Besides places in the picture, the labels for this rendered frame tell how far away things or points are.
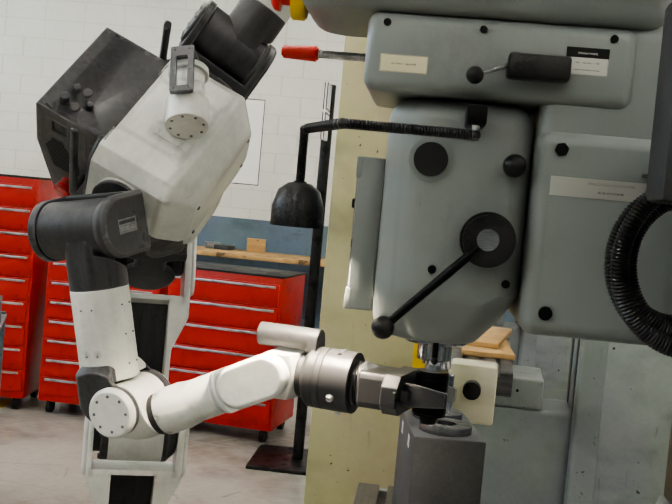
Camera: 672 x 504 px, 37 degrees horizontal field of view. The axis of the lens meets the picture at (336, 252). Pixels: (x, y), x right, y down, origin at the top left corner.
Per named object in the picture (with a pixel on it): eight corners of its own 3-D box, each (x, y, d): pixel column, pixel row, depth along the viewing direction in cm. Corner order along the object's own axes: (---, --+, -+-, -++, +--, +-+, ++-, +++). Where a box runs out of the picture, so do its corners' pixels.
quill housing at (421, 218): (366, 340, 130) (389, 92, 128) (374, 322, 150) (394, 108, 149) (514, 356, 128) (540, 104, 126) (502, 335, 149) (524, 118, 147)
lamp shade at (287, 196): (264, 223, 140) (268, 178, 140) (314, 227, 142) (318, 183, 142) (277, 225, 133) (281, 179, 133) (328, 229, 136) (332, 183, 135)
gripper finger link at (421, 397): (446, 412, 137) (402, 405, 139) (448, 389, 136) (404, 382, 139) (443, 414, 135) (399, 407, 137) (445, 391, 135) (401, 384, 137)
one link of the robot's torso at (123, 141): (14, 230, 181) (6, 113, 151) (120, 108, 199) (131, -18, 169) (155, 314, 180) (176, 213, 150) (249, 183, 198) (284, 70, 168)
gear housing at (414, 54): (361, 88, 126) (368, 8, 126) (372, 107, 151) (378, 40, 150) (632, 110, 124) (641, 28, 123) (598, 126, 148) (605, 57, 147)
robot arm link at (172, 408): (216, 422, 147) (111, 459, 154) (245, 403, 156) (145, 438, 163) (189, 355, 147) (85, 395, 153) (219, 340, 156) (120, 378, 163)
